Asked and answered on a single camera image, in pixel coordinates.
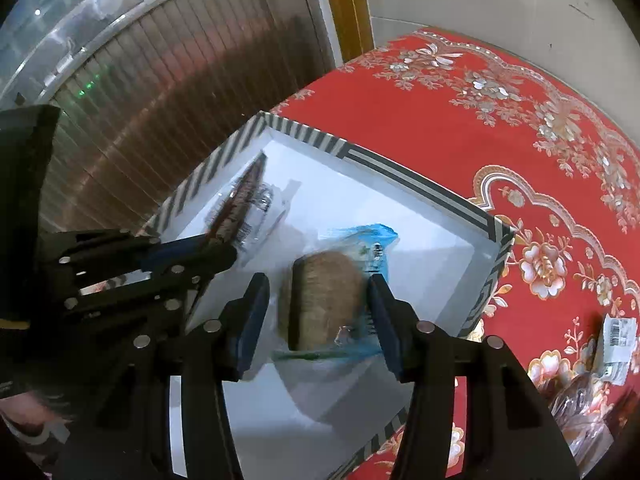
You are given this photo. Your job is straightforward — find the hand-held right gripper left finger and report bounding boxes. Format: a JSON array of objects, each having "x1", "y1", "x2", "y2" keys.
[{"x1": 95, "y1": 272, "x2": 271, "y2": 480}]

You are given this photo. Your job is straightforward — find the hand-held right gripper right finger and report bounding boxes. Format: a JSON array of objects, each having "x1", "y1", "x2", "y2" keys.
[{"x1": 367, "y1": 274, "x2": 581, "y2": 480}]

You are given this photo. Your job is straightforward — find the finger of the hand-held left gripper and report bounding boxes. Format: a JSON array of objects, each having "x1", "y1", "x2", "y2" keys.
[
  {"x1": 57, "y1": 229, "x2": 238, "y2": 281},
  {"x1": 62, "y1": 266, "x2": 223, "y2": 323}
]

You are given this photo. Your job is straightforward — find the bread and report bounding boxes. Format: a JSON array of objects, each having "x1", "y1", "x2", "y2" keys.
[{"x1": 272, "y1": 222, "x2": 401, "y2": 363}]

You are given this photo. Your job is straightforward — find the clear packet dark snack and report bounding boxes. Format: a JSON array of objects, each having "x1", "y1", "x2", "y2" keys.
[{"x1": 205, "y1": 152, "x2": 301, "y2": 266}]

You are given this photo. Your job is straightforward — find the striped rim white box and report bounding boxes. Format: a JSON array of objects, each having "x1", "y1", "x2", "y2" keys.
[{"x1": 145, "y1": 112, "x2": 516, "y2": 480}]

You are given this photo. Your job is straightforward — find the person's left forearm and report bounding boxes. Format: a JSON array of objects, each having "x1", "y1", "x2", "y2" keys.
[{"x1": 0, "y1": 390, "x2": 71, "y2": 466}]

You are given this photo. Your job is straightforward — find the clear packet brown snacks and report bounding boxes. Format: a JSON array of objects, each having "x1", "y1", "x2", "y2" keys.
[{"x1": 545, "y1": 370, "x2": 626, "y2": 461}]

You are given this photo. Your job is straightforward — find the glass-topped ribbed counter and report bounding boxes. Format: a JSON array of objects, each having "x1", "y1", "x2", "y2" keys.
[{"x1": 0, "y1": 0, "x2": 346, "y2": 241}]

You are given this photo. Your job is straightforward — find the red floral tablecloth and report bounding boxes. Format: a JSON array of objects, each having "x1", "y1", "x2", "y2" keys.
[{"x1": 270, "y1": 27, "x2": 640, "y2": 480}]

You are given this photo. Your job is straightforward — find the clear packet white label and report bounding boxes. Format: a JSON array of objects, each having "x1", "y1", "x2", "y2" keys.
[{"x1": 597, "y1": 312, "x2": 640, "y2": 386}]

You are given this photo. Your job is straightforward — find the yellow door frame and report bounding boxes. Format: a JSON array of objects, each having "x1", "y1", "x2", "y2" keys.
[{"x1": 317, "y1": 0, "x2": 376, "y2": 63}]

